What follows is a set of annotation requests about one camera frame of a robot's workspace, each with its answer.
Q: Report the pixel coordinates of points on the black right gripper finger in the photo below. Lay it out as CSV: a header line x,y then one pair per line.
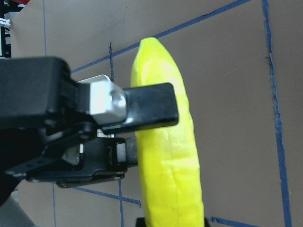
x,y
109,153
117,110

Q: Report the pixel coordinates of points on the yellow plush banana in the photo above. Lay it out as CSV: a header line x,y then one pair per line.
x,y
168,159

